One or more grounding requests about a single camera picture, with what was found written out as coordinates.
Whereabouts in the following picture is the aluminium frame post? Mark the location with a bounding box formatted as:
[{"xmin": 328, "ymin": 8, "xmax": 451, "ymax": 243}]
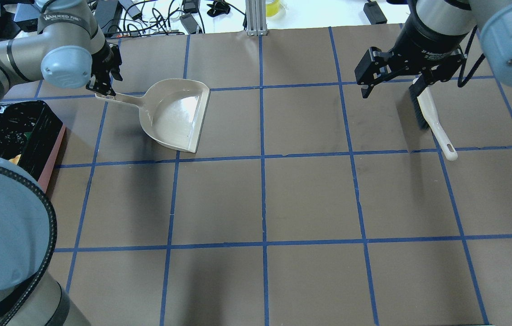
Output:
[{"xmin": 245, "ymin": 0, "xmax": 268, "ymax": 36}]

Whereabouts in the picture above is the brown potato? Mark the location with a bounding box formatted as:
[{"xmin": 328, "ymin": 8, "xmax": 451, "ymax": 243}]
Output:
[{"xmin": 9, "ymin": 154, "xmax": 22, "ymax": 165}]

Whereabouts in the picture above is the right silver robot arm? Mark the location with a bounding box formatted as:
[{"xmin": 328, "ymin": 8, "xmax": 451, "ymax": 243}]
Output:
[{"xmin": 354, "ymin": 0, "xmax": 512, "ymax": 98}]

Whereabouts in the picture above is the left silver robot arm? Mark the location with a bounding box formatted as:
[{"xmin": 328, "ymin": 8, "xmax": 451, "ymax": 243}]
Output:
[{"xmin": 0, "ymin": 0, "xmax": 122, "ymax": 326}]

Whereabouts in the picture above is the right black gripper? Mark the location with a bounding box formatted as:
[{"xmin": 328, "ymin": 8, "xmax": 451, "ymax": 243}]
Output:
[{"xmin": 354, "ymin": 18, "xmax": 466, "ymax": 99}]

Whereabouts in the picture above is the yellow tape roll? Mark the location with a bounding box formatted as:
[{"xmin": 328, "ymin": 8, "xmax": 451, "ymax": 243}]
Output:
[{"xmin": 265, "ymin": 0, "xmax": 285, "ymax": 18}]

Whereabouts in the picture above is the beige plastic dustpan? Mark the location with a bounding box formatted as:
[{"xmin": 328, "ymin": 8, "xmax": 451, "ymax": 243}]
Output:
[{"xmin": 95, "ymin": 78, "xmax": 211, "ymax": 154}]

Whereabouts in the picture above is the black trash bag bin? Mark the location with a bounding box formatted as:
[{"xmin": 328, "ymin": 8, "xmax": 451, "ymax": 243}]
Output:
[{"xmin": 0, "ymin": 101, "xmax": 64, "ymax": 181}]

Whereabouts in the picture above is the pink tray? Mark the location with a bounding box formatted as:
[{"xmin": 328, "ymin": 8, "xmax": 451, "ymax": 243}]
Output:
[{"xmin": 38, "ymin": 124, "xmax": 66, "ymax": 192}]

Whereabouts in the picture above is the black power adapter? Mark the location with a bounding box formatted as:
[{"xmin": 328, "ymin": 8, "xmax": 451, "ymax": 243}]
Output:
[{"xmin": 363, "ymin": 0, "xmax": 388, "ymax": 25}]

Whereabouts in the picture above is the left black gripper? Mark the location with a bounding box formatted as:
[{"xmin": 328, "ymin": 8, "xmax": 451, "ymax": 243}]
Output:
[{"xmin": 86, "ymin": 43, "xmax": 123, "ymax": 96}]

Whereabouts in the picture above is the beige hand brush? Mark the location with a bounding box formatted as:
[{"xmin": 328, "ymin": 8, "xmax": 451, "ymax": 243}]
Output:
[{"xmin": 408, "ymin": 78, "xmax": 458, "ymax": 161}]

